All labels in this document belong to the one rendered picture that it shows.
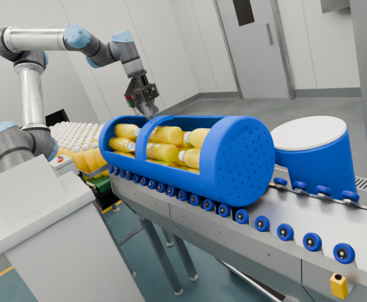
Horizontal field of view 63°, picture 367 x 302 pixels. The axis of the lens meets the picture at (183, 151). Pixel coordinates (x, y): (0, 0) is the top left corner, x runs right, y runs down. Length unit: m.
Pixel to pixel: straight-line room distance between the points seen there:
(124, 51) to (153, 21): 5.41
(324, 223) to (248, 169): 0.26
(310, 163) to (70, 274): 0.90
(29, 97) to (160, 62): 5.27
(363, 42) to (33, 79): 1.29
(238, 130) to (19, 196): 0.72
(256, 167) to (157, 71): 5.59
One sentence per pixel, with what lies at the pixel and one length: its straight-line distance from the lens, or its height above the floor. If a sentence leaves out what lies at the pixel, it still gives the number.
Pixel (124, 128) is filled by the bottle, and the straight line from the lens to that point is 1.48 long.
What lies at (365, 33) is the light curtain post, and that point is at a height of 1.47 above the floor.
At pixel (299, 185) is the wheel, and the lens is 1.00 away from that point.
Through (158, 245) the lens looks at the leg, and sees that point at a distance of 1.90.
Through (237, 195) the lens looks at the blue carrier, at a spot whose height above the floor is 1.02.
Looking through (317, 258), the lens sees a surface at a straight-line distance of 0.83.
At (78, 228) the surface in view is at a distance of 1.10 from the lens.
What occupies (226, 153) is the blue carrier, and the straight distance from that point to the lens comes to 0.87.
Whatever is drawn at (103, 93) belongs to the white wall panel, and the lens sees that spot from 5.99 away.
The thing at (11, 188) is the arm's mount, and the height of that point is 1.25.
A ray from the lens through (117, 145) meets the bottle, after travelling 1.49.
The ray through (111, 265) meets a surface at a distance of 1.19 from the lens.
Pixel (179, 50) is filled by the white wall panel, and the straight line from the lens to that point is 6.76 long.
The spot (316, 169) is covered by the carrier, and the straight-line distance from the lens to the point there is 1.12.
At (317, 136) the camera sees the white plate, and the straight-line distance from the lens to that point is 1.14.
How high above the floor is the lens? 1.51
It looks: 21 degrees down
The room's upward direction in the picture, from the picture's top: 20 degrees counter-clockwise
